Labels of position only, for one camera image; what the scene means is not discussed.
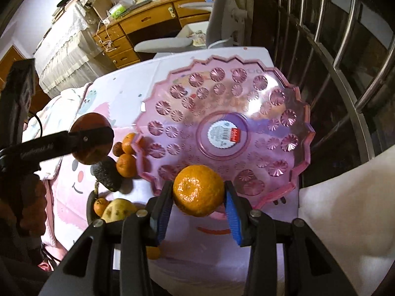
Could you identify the tangerine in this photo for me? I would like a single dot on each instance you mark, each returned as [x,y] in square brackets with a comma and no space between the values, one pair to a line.
[153,253]
[127,143]
[198,190]
[100,205]
[127,166]

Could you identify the pink glass fruit bowl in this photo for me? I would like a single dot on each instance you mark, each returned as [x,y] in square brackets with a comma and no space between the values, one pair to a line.
[239,117]

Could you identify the lace covered piano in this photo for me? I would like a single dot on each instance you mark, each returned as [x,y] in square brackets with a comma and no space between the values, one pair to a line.
[68,56]

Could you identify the white butterfly curtain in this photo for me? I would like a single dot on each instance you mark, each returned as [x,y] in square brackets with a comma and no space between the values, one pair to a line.
[353,215]

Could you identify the dark overripe banana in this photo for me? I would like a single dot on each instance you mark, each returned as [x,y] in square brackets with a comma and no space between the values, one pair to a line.
[91,215]

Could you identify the yellow pear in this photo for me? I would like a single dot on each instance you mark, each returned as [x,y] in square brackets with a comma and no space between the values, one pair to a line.
[118,210]

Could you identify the dark avocado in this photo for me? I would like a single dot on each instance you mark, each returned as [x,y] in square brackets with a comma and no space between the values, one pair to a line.
[107,174]

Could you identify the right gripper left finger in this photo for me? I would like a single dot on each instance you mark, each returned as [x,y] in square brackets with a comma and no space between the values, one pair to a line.
[159,208]

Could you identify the red apple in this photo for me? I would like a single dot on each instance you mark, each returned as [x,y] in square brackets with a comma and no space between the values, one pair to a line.
[96,138]

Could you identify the pastel patterned blanket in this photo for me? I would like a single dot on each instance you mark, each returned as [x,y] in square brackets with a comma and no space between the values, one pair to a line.
[58,115]

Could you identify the grey office chair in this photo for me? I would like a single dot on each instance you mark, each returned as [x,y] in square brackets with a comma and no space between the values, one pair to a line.
[230,24]

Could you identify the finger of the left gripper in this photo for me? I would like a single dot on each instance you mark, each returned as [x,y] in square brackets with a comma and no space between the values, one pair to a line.
[55,145]

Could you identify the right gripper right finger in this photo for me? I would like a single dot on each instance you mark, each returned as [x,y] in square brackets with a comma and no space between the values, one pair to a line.
[238,208]

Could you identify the tangerine top back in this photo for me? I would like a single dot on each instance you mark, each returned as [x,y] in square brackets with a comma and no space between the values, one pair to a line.
[127,143]

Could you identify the metal window bars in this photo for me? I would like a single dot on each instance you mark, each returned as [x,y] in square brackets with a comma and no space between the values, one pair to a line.
[340,54]

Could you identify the cartoon printed tablecloth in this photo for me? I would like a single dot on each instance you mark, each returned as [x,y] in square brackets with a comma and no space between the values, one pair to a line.
[110,258]

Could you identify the wooden door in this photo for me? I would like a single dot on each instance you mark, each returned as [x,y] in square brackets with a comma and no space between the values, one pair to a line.
[12,78]

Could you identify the left hand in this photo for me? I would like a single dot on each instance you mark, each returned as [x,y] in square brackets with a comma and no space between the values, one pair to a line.
[23,204]

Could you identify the wooden desk with drawers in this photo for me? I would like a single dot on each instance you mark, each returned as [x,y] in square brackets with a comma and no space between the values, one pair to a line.
[157,19]

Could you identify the small brown passion fruit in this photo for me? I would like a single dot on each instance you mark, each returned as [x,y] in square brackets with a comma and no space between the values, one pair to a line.
[117,149]

